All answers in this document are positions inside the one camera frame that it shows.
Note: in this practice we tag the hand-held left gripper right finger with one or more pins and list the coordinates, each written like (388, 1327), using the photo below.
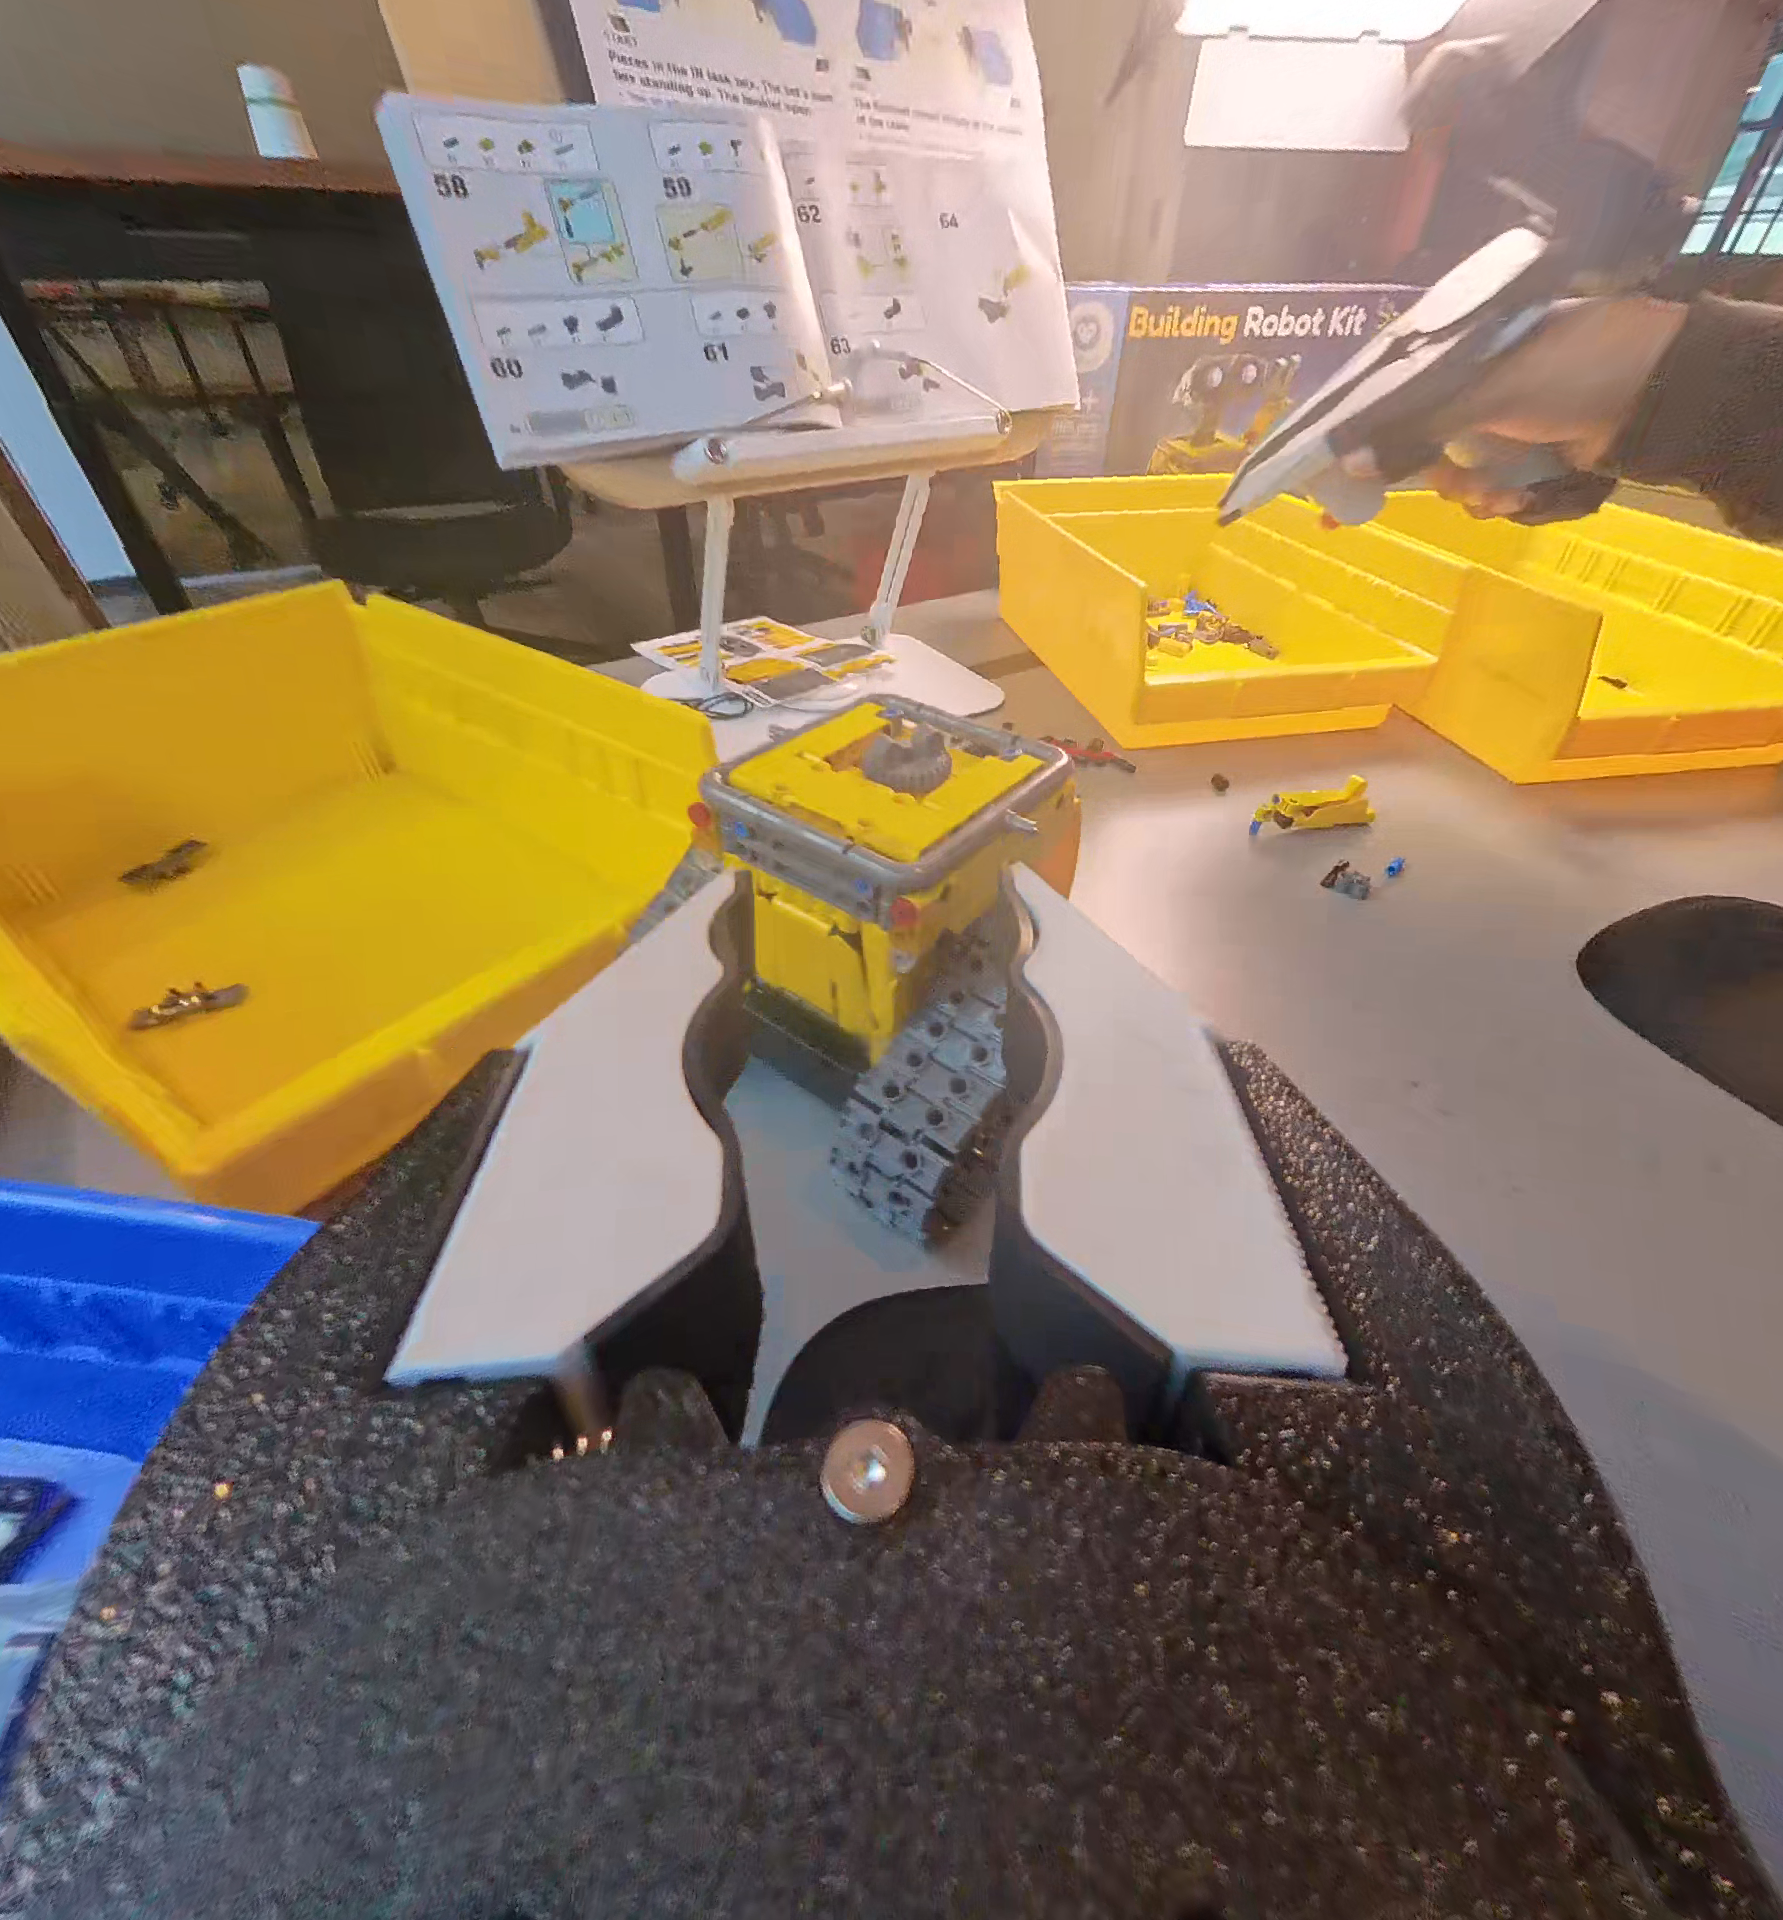
(1193, 1218)

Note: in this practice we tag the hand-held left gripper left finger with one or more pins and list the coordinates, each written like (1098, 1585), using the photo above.
(562, 1218)

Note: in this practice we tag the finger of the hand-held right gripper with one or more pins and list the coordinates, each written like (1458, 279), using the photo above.
(1415, 346)
(1464, 421)

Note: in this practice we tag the yellow parts bin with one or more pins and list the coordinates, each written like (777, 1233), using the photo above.
(1732, 704)
(1086, 587)

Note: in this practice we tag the yellow wedge panel piece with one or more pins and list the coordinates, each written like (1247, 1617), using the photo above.
(1342, 799)

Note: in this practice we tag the yellow tracked toy robot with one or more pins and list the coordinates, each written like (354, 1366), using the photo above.
(877, 797)

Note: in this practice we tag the person's right forearm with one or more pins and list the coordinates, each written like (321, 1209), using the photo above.
(1759, 421)

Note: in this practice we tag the person's right hand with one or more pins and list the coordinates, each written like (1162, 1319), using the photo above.
(1579, 393)

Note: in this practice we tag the robot kit cardboard box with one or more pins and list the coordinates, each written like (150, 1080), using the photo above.
(1193, 405)

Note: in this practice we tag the bright light panel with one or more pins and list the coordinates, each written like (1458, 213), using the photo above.
(1297, 90)

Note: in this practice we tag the large yellow plastic bin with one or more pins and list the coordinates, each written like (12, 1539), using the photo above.
(383, 959)

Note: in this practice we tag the mixed plastic connector pieces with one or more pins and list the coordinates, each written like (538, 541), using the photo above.
(1205, 625)

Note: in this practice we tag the blue plastic bin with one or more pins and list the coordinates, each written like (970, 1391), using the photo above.
(81, 1319)

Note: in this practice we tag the black quilted chair armrest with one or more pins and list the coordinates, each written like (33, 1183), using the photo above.
(1732, 1019)

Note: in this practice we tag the white stand base with leaflet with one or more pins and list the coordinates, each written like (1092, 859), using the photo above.
(801, 460)

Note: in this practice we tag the large instruction sheet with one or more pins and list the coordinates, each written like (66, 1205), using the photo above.
(713, 43)

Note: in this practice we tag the instruction booklet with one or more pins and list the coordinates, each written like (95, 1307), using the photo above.
(533, 270)

